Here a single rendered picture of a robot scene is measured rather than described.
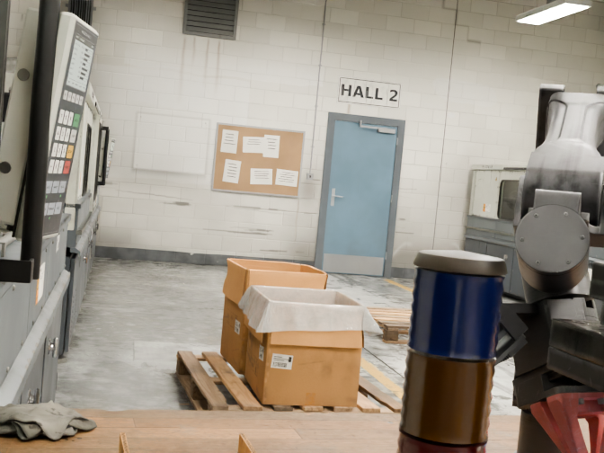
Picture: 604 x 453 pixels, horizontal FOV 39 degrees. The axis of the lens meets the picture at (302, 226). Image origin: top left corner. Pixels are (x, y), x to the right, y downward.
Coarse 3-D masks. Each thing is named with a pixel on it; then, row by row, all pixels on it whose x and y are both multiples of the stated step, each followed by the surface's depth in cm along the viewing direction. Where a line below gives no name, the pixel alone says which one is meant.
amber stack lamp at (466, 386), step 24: (408, 360) 36; (432, 360) 35; (456, 360) 34; (480, 360) 35; (408, 384) 36; (432, 384) 35; (456, 384) 34; (480, 384) 35; (408, 408) 35; (432, 408) 35; (456, 408) 34; (480, 408) 35; (408, 432) 35; (432, 432) 35; (456, 432) 34; (480, 432) 35
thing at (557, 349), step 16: (592, 272) 62; (592, 288) 62; (560, 320) 59; (576, 320) 60; (560, 336) 59; (576, 336) 57; (592, 336) 55; (560, 352) 59; (576, 352) 57; (592, 352) 55; (560, 368) 59; (576, 368) 57; (592, 368) 55; (592, 384) 55
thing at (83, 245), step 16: (64, 208) 496; (80, 208) 497; (96, 208) 948; (80, 224) 540; (96, 224) 995; (80, 240) 552; (80, 256) 570; (80, 272) 599; (80, 288) 622; (64, 304) 500; (80, 304) 648; (64, 320) 500; (64, 336) 501
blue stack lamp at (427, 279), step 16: (416, 272) 36; (432, 272) 35; (448, 272) 35; (416, 288) 36; (432, 288) 35; (448, 288) 34; (464, 288) 34; (480, 288) 34; (496, 288) 35; (416, 304) 35; (432, 304) 35; (448, 304) 34; (464, 304) 34; (480, 304) 34; (496, 304) 35; (416, 320) 35; (432, 320) 35; (448, 320) 34; (464, 320) 34; (480, 320) 34; (496, 320) 35; (416, 336) 35; (432, 336) 35; (448, 336) 34; (464, 336) 34; (480, 336) 34; (496, 336) 35; (432, 352) 35; (448, 352) 34; (464, 352) 34; (480, 352) 34; (496, 352) 36
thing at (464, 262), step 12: (420, 252) 36; (432, 252) 35; (444, 252) 35; (456, 252) 35; (468, 252) 36; (420, 264) 35; (432, 264) 35; (444, 264) 34; (456, 264) 34; (468, 264) 34; (480, 264) 34; (492, 264) 34; (504, 264) 35
